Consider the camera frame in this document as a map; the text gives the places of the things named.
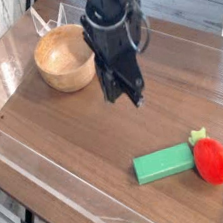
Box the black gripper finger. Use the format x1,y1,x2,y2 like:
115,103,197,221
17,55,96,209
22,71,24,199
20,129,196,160
94,56,122,103
112,63,144,108

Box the green rectangular block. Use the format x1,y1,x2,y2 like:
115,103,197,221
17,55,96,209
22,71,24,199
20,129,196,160
133,143,194,185

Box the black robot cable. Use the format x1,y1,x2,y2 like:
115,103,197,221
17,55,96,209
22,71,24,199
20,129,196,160
120,0,155,56

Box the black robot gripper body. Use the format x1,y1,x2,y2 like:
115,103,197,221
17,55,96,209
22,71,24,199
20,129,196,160
77,0,160,87

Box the red plush strawberry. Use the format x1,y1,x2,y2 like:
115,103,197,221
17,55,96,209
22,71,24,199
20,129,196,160
188,127,223,185

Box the brown wooden bowl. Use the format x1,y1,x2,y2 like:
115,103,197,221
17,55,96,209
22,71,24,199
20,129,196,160
34,24,95,93

